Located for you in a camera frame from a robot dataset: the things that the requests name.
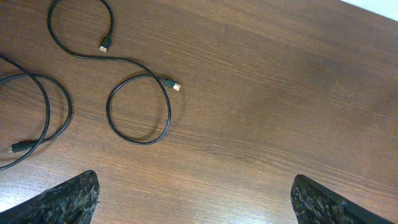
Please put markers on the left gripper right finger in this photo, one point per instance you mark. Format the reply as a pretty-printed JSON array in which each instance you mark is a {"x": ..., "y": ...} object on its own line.
[{"x": 314, "y": 203}]

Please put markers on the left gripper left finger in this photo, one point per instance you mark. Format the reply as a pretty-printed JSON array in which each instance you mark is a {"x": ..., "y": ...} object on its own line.
[{"x": 73, "y": 201}]

